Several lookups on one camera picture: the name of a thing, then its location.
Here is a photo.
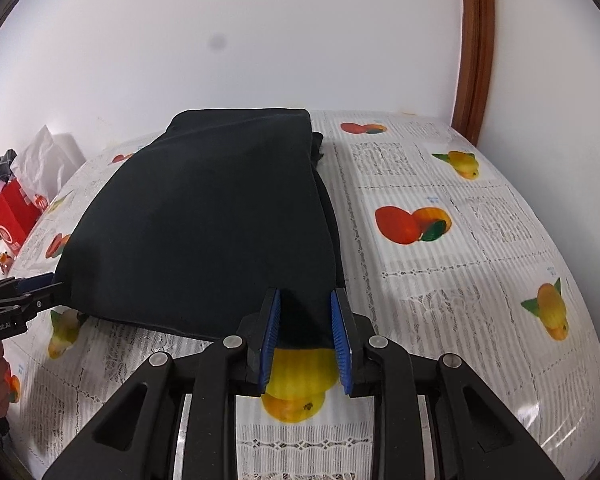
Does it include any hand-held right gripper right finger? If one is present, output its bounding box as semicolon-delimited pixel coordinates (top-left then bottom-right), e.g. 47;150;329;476
330;287;566;480

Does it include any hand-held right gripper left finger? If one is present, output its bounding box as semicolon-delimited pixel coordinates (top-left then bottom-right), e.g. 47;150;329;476
42;287;282;480

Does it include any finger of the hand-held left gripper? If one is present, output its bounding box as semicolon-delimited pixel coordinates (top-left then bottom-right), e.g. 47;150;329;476
7;282;65;315
0;273;56;297

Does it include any black sweatshirt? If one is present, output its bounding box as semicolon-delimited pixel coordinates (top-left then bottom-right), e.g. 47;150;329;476
52;106;349;352

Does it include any red cardboard box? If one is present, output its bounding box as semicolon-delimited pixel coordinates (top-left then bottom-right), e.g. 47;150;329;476
0;180;49;254

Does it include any fruit print tablecloth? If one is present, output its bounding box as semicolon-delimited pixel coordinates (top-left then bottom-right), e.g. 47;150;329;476
0;109;600;480

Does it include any wooden door frame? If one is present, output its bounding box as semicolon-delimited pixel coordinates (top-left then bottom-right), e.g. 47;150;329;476
450;0;497;145

